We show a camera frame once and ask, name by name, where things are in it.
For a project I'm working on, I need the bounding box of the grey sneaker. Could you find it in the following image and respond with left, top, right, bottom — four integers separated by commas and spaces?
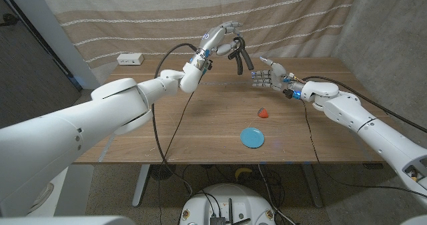
29, 182, 55, 215

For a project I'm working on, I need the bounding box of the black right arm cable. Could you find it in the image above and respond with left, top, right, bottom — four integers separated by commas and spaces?
301, 75, 427, 134

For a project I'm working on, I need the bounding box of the blue round plate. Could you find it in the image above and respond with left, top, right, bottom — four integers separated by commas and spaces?
240, 127, 266, 149

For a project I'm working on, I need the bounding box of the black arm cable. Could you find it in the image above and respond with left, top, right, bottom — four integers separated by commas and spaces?
301, 75, 427, 134
151, 43, 199, 199

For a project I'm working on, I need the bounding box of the black hand grip exerciser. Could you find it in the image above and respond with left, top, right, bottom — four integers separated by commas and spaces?
228, 36, 255, 76

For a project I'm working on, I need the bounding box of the beige striped backdrop cloth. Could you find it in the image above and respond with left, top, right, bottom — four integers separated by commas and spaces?
35, 0, 361, 85

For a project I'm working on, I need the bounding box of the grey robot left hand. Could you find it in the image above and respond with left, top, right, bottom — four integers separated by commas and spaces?
198, 20, 244, 57

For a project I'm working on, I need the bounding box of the white robot torso base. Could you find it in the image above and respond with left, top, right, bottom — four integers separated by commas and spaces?
179, 183, 277, 225

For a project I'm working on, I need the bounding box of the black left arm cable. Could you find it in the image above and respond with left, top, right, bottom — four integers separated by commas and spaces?
151, 43, 199, 199

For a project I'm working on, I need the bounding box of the yellow banana-shaped object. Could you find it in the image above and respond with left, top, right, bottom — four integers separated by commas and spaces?
234, 167, 254, 182

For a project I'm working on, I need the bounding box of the white power strip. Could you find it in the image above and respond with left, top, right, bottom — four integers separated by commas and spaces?
116, 53, 145, 66

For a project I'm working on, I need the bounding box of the grey table leg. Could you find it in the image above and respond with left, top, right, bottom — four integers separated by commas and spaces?
302, 164, 324, 208

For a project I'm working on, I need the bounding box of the black door handle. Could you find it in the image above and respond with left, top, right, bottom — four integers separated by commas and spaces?
0, 13, 20, 27

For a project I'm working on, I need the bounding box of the white table leg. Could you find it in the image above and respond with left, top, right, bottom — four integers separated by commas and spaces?
132, 164, 151, 208

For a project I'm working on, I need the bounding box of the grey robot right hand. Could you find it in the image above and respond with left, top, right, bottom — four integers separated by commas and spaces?
251, 56, 296, 92

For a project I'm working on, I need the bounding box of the black round floor fan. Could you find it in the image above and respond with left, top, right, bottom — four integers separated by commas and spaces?
149, 164, 177, 181

